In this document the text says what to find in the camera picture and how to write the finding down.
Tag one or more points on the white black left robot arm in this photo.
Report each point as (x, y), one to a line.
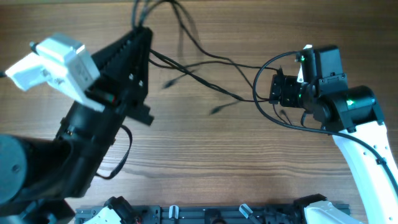
(39, 175)

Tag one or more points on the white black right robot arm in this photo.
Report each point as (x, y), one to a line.
(351, 116)

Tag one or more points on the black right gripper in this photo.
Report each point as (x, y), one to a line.
(289, 83)

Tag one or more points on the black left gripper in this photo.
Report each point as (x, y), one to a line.
(122, 86)

